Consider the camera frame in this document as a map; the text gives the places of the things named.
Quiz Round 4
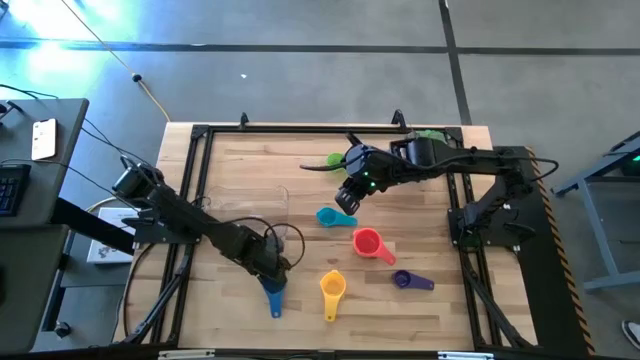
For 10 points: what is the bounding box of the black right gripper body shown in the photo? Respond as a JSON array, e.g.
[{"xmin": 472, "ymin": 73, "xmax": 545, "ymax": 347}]
[{"xmin": 343, "ymin": 143, "xmax": 402, "ymax": 195}]

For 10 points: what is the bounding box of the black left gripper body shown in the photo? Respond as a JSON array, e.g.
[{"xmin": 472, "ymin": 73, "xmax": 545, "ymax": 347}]
[{"xmin": 239, "ymin": 231, "xmax": 293, "ymax": 289}]

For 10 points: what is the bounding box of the teal measuring cup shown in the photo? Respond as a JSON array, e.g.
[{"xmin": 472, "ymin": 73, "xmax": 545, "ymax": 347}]
[{"xmin": 315, "ymin": 206, "xmax": 359, "ymax": 229}]

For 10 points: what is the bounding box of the red measuring cup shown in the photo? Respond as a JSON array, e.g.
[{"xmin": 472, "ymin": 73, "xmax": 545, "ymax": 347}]
[{"xmin": 352, "ymin": 227, "xmax": 397, "ymax": 267}]

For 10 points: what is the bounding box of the blue measuring cup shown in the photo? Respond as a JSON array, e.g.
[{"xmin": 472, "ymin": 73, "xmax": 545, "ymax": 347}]
[{"xmin": 258, "ymin": 276, "xmax": 289, "ymax": 320}]

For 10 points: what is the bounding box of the yellow measuring cup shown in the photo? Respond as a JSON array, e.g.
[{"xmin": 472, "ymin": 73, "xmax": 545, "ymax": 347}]
[{"xmin": 319, "ymin": 269, "xmax": 348, "ymax": 323}]

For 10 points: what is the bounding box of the purple measuring cup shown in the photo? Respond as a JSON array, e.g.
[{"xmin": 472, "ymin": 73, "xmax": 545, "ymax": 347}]
[{"xmin": 391, "ymin": 269, "xmax": 435, "ymax": 292}]

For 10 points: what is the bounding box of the clear plastic basket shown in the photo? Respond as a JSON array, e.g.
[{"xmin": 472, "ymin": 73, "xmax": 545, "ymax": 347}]
[{"xmin": 204, "ymin": 184, "xmax": 291, "ymax": 242}]

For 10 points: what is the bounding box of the succulent in white patterned pot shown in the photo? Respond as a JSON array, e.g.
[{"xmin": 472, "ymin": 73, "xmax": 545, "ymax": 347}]
[{"xmin": 410, "ymin": 128, "xmax": 448, "ymax": 144}]

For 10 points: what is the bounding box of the white booklet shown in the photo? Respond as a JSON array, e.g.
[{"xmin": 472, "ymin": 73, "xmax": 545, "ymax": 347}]
[{"xmin": 86, "ymin": 207, "xmax": 146, "ymax": 265}]

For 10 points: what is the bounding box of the black metal beam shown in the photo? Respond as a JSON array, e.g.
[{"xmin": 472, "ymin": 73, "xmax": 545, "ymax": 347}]
[{"xmin": 49, "ymin": 197, "xmax": 137, "ymax": 256}]

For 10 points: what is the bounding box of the black hazard-striped mat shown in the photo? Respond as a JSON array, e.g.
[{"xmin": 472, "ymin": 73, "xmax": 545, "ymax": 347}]
[{"xmin": 492, "ymin": 145, "xmax": 597, "ymax": 356}]

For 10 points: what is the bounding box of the grey metal table stand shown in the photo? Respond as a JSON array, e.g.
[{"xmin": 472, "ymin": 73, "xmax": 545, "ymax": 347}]
[{"xmin": 551, "ymin": 130, "xmax": 640, "ymax": 293}]

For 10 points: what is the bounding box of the grey desk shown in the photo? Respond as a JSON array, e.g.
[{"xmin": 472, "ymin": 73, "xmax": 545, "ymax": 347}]
[{"xmin": 0, "ymin": 98, "xmax": 90, "ymax": 354}]

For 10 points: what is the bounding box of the white smartphone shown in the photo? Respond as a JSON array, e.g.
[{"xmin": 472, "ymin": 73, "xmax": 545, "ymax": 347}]
[{"xmin": 30, "ymin": 117, "xmax": 59, "ymax": 162}]

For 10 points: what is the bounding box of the black keyboard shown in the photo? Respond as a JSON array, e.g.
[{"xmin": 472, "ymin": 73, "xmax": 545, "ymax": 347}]
[{"xmin": 0, "ymin": 163, "xmax": 32, "ymax": 218}]

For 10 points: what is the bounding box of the person's shoe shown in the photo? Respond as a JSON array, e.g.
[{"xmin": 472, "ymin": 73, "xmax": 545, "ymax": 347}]
[{"xmin": 621, "ymin": 319, "xmax": 640, "ymax": 350}]

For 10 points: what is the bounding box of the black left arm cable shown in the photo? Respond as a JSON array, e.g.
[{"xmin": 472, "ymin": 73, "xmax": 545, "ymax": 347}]
[{"xmin": 218, "ymin": 215, "xmax": 307, "ymax": 272}]

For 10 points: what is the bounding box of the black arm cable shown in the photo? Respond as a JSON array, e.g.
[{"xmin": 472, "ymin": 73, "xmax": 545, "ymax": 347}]
[
  {"xmin": 218, "ymin": 215, "xmax": 307, "ymax": 272},
  {"xmin": 299, "ymin": 159, "xmax": 352, "ymax": 173}
]

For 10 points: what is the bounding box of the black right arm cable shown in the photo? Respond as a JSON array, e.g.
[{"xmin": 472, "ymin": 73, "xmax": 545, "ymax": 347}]
[{"xmin": 299, "ymin": 159, "xmax": 352, "ymax": 173}]

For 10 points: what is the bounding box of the silver metal bracket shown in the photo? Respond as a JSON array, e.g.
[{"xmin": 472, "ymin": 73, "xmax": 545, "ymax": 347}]
[
  {"xmin": 158, "ymin": 349, "xmax": 216, "ymax": 360},
  {"xmin": 437, "ymin": 351, "xmax": 495, "ymax": 360}
]

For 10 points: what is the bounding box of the yellow floor cable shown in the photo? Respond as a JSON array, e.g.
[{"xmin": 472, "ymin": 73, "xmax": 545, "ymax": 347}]
[{"xmin": 59, "ymin": 0, "xmax": 172, "ymax": 123}]

